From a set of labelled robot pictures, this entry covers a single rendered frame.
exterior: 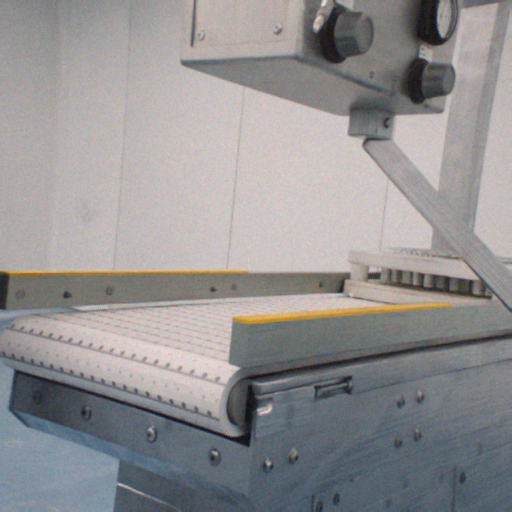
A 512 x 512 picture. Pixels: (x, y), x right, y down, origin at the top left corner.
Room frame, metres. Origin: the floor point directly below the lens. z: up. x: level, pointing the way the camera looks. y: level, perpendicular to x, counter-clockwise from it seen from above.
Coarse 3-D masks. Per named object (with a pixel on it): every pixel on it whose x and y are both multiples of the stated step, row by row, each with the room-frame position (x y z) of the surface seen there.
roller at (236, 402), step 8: (240, 384) 0.53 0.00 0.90; (248, 384) 0.54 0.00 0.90; (232, 392) 0.53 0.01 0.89; (240, 392) 0.53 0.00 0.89; (248, 392) 0.54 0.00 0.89; (232, 400) 0.53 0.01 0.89; (240, 400) 0.53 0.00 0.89; (248, 400) 0.54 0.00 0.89; (232, 408) 0.53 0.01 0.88; (240, 408) 0.53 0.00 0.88; (248, 408) 0.54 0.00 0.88; (232, 416) 0.53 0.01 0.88; (240, 416) 0.53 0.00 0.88; (248, 416) 0.54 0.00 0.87; (240, 424) 0.53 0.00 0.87
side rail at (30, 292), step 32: (0, 288) 0.69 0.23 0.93; (32, 288) 0.70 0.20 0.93; (64, 288) 0.72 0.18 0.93; (96, 288) 0.75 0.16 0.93; (128, 288) 0.79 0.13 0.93; (160, 288) 0.82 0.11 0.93; (192, 288) 0.87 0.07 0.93; (224, 288) 0.91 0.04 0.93; (256, 288) 0.96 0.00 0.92; (288, 288) 1.02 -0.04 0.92; (320, 288) 1.09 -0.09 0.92
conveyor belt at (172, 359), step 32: (32, 320) 0.68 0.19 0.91; (64, 320) 0.67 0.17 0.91; (96, 320) 0.69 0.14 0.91; (128, 320) 0.70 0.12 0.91; (160, 320) 0.72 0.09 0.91; (192, 320) 0.74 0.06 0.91; (224, 320) 0.76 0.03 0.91; (0, 352) 0.68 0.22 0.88; (32, 352) 0.65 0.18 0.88; (64, 352) 0.63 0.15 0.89; (96, 352) 0.61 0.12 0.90; (128, 352) 0.59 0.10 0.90; (160, 352) 0.58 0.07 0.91; (192, 352) 0.58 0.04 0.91; (224, 352) 0.59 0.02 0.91; (352, 352) 0.66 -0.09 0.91; (384, 352) 0.71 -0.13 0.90; (96, 384) 0.60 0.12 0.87; (128, 384) 0.58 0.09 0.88; (160, 384) 0.56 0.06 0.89; (192, 384) 0.54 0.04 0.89; (224, 384) 0.53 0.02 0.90; (192, 416) 0.54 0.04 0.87; (224, 416) 0.53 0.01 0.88
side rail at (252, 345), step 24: (408, 312) 0.71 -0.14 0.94; (432, 312) 0.75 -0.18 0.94; (456, 312) 0.79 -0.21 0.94; (480, 312) 0.84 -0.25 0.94; (504, 312) 0.90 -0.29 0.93; (240, 336) 0.52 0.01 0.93; (264, 336) 0.53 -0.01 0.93; (288, 336) 0.55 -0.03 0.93; (312, 336) 0.58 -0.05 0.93; (336, 336) 0.61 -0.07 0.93; (360, 336) 0.64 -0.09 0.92; (384, 336) 0.67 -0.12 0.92; (408, 336) 0.71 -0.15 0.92; (432, 336) 0.75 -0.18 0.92; (240, 360) 0.52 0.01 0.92; (264, 360) 0.53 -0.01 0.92; (288, 360) 0.56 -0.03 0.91
